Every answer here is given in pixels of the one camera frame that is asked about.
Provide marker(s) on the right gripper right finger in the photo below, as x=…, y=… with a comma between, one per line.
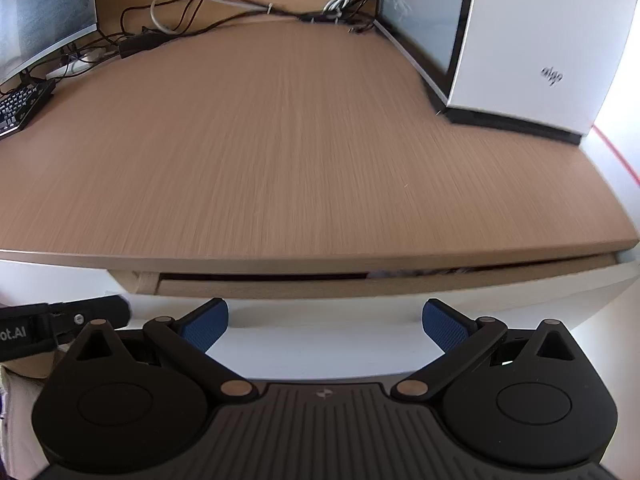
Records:
x=463, y=342

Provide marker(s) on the white aigo computer case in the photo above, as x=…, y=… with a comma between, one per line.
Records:
x=542, y=67

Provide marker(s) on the white red cardboard box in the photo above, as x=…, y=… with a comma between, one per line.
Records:
x=618, y=155

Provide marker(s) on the black keyboard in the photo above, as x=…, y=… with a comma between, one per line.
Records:
x=22, y=104

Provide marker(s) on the white desk drawer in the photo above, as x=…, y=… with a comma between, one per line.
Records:
x=323, y=339

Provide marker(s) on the black computer monitor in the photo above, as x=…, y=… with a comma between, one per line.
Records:
x=32, y=29

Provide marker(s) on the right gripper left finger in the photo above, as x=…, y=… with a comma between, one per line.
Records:
x=182, y=345

